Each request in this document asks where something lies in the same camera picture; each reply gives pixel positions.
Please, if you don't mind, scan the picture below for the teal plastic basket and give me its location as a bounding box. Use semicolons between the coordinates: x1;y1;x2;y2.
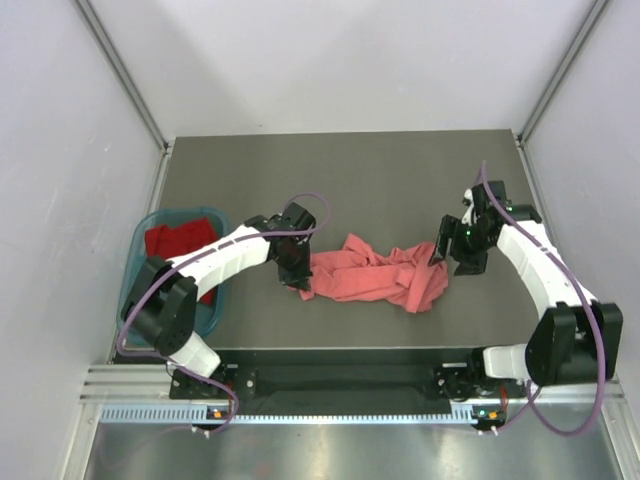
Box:
117;207;231;337

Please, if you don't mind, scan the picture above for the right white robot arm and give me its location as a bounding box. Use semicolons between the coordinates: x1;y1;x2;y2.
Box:
429;181;623;396

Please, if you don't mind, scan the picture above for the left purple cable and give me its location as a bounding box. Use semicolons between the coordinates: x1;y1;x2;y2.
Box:
115;192;332;434

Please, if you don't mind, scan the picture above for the aluminium frame post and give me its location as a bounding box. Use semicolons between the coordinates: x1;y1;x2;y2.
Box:
515;0;613;149
71;0;169;151

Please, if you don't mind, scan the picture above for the purple cable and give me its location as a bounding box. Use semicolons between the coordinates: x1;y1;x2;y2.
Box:
115;192;332;434
474;160;609;435

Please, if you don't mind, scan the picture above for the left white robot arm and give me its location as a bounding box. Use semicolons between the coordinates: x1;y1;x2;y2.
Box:
121;202;316;397

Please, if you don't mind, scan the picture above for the left aluminium frame post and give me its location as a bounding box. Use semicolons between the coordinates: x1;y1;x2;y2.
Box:
71;0;169;151

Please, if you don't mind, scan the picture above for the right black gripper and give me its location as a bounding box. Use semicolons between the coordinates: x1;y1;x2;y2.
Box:
429;214;494;276

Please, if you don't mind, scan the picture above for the pink t shirt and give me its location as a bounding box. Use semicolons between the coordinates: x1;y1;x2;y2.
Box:
300;234;449;314

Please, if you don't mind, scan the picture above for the right aluminium frame post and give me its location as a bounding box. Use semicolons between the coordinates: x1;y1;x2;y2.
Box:
515;0;613;149

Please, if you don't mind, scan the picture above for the slotted cable duct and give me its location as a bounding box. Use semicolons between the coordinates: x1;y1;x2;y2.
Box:
99;404;505;425

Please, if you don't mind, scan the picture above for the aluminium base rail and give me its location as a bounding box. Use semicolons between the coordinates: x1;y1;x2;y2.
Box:
77;362;629;406

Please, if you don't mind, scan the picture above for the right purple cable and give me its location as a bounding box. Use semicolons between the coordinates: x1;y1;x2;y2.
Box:
474;160;609;435

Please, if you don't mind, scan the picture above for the dark red t shirt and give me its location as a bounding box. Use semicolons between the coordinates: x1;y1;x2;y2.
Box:
143;217;221;305

